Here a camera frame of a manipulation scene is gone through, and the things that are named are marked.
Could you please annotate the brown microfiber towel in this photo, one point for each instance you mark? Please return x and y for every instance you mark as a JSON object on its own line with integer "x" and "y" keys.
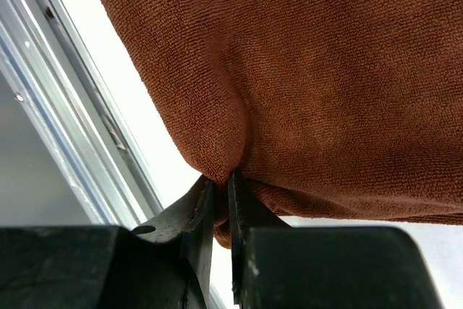
{"x": 339, "y": 109}

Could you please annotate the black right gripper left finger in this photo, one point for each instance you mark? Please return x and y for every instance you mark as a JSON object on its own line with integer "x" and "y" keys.
{"x": 163, "y": 263}

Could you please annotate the aluminium mounting rail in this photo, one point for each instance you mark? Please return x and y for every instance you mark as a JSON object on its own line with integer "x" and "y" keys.
{"x": 48, "y": 66}

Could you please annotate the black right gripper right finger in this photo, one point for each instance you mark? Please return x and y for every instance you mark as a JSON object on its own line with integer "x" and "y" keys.
{"x": 275, "y": 265}

